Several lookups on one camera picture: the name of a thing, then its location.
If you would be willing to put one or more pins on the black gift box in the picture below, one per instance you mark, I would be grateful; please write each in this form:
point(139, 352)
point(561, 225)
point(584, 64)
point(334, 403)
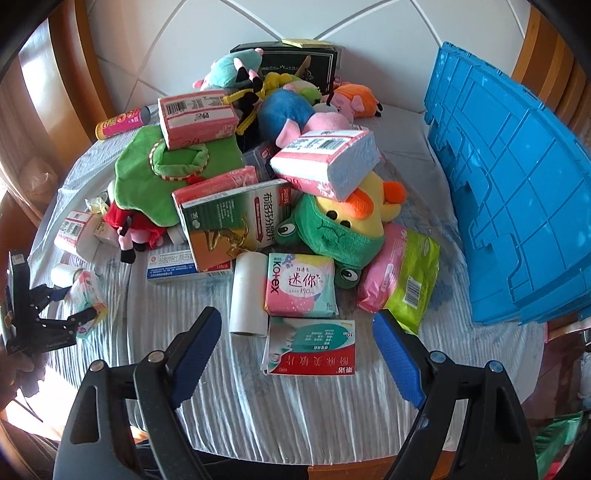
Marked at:
point(318, 60)

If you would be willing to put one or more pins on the small colourful pad pack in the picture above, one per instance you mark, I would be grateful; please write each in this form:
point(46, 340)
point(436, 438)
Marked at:
point(87, 288)

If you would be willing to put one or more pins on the blue plastic crate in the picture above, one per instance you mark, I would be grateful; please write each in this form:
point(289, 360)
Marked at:
point(517, 198)

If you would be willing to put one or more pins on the blue pink pig plush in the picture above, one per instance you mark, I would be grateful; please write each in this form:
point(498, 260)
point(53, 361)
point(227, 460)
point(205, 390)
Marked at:
point(284, 113)

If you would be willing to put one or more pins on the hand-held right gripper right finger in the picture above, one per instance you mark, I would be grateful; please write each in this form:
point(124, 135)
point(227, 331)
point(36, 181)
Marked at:
point(397, 355)

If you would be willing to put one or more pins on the yellow duck plush frog hood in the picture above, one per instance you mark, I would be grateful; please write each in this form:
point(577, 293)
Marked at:
point(346, 221)

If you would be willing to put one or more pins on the white padded headboard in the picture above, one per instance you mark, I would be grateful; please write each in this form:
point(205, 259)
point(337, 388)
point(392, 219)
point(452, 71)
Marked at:
point(184, 37)

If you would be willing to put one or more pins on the blue white medicine box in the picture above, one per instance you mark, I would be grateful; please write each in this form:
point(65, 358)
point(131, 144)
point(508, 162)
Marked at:
point(171, 265)

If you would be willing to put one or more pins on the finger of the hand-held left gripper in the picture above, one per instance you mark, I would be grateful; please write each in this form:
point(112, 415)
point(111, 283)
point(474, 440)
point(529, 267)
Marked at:
point(78, 319)
point(55, 294)

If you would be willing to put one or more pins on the teal plush toy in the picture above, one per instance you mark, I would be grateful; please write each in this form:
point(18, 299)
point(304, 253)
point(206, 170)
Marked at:
point(226, 69)

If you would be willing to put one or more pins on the yellow pink snack can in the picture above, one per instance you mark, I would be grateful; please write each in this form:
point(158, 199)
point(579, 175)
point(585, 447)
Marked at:
point(120, 123)

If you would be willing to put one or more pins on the orange-haired pink pig plush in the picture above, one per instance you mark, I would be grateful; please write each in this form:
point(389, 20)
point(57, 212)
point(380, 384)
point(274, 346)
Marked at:
point(355, 99)

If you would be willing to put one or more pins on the large pink white tissue pack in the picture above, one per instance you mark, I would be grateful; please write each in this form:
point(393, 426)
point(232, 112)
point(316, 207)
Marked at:
point(323, 161)

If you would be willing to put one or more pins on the yellowish crumpled wrapper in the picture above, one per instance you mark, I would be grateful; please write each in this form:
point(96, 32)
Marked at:
point(98, 206)

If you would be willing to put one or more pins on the teal pink sanitary pad pack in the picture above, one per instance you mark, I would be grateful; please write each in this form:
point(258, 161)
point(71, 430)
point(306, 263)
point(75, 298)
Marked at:
point(300, 286)

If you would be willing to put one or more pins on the small pink tissue pack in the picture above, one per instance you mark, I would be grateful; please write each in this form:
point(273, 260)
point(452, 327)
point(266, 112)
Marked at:
point(74, 233)

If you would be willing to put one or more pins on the green leaf plush cloth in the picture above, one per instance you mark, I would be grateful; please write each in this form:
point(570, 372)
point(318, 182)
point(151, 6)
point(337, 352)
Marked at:
point(138, 184)

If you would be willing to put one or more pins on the small white bottle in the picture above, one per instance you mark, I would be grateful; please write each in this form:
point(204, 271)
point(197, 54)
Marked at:
point(62, 274)

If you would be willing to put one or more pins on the wooden headboard frame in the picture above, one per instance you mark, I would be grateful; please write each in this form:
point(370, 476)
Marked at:
point(83, 69)

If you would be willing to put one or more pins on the yellow-green plush toy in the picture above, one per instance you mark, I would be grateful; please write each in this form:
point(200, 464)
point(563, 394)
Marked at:
point(307, 90)

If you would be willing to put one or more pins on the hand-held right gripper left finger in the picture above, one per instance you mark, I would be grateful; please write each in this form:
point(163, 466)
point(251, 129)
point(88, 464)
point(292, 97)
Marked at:
point(196, 355)

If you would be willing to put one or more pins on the yellow sticky note pad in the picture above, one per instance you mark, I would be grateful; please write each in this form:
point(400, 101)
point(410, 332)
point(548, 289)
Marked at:
point(298, 42)

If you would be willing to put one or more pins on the white paper roll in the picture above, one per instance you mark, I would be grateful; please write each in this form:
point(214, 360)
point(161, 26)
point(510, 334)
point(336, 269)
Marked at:
point(248, 295)

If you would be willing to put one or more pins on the teal red pad box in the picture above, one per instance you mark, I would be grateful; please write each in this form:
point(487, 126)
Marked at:
point(309, 344)

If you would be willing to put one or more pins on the red plush doll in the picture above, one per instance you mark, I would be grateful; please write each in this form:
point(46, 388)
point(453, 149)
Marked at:
point(131, 228)

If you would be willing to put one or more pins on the green medicine box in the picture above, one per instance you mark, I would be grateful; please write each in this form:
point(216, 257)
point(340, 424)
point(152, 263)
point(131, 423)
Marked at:
point(235, 226)

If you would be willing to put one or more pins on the pink green pad pack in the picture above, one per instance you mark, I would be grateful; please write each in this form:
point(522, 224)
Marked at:
point(401, 277)

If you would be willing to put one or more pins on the grey striped bedsheet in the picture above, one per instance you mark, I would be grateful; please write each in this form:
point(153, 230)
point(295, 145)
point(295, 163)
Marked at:
point(300, 415)

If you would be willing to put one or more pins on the pink red flat pack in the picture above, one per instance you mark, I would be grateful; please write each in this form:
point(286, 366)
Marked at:
point(217, 180)

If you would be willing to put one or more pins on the small white cup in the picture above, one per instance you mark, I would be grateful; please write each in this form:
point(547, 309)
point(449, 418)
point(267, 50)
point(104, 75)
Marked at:
point(176, 235)

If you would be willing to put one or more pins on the pink tissue pack rear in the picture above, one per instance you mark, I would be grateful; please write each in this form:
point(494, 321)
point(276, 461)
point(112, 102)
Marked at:
point(196, 117)

